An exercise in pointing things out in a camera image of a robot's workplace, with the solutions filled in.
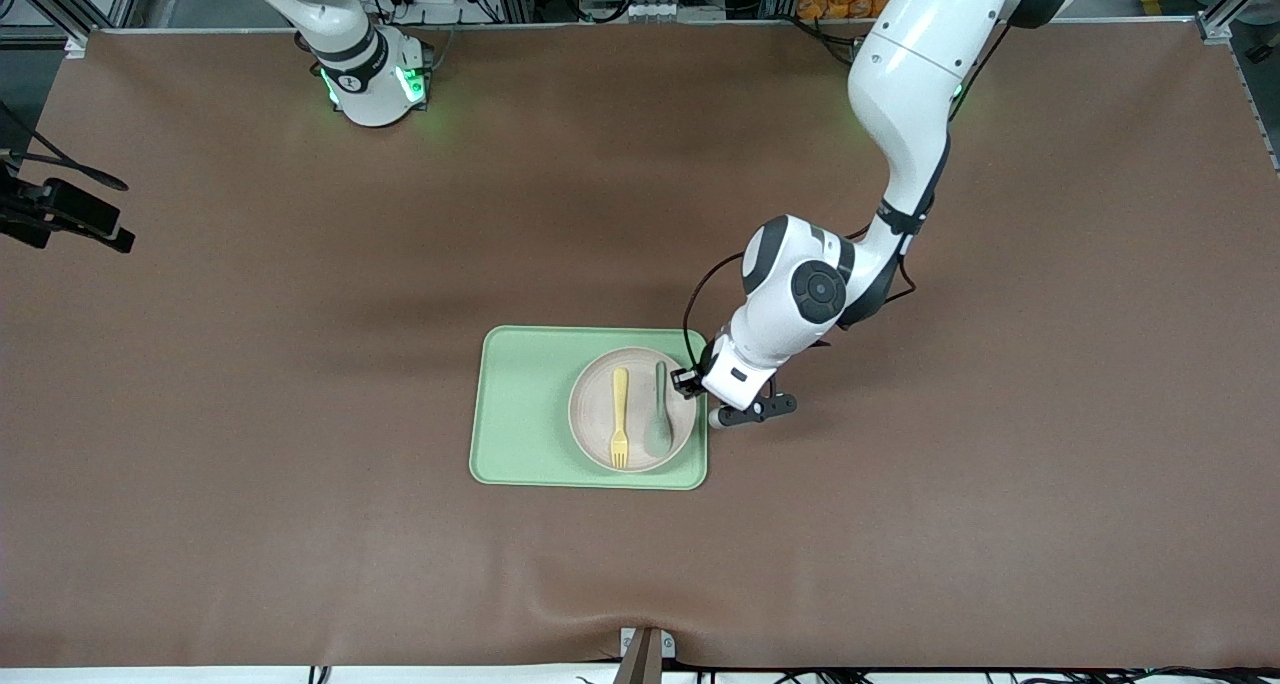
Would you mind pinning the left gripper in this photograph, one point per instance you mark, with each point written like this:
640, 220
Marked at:
688, 381

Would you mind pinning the yellow plastic fork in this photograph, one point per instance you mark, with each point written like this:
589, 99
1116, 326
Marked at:
620, 394

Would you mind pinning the round white plate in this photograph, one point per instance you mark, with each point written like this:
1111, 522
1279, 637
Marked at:
592, 409

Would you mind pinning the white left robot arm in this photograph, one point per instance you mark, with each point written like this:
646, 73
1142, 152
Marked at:
910, 74

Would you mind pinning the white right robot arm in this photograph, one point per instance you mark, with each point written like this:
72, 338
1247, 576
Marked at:
370, 84

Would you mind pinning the green plastic spoon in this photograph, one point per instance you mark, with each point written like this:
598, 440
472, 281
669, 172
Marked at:
658, 439

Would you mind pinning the green rectangular tray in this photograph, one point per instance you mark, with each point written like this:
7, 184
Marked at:
520, 414

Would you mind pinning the brown table cover mat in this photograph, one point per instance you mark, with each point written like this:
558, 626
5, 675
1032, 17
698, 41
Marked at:
300, 414

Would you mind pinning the white connector strip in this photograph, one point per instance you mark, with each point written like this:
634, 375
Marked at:
650, 9

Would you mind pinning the metal table edge bracket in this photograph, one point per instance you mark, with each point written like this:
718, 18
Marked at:
645, 659

